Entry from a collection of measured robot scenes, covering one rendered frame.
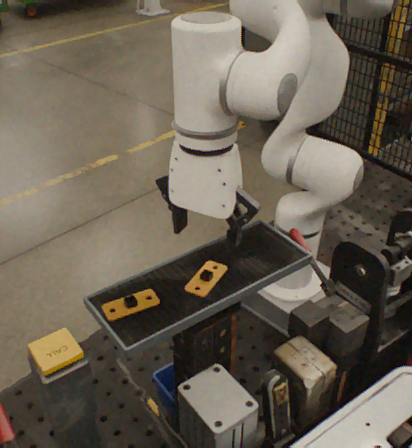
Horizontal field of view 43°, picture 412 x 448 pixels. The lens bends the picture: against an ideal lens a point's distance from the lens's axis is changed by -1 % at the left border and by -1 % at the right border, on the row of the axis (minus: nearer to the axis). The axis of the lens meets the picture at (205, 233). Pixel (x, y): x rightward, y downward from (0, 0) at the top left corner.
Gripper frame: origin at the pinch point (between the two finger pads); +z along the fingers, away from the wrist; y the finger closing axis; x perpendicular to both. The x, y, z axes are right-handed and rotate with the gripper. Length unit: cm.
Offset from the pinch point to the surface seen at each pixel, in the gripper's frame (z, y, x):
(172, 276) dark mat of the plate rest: 9.3, -5.2, -2.1
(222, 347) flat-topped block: 24.0, 3.3, 0.1
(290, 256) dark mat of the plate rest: 9.3, 9.9, 12.3
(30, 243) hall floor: 125, -165, 98
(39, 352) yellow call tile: 9.3, -12.8, -25.1
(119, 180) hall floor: 125, -163, 178
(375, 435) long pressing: 25.3, 31.7, -3.5
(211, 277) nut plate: 8.8, 0.9, 0.2
